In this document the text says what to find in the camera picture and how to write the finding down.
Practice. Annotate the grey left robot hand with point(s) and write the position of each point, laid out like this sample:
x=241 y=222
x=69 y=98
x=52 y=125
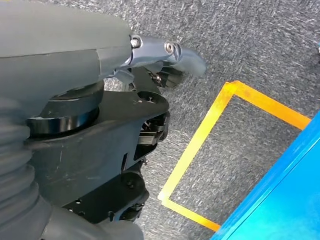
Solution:
x=62 y=49

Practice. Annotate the blue metal shelf rack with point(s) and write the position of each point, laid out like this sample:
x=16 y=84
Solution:
x=287 y=198

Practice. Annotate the yellow floor tape square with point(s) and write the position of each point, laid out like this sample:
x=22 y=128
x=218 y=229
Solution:
x=200 y=132

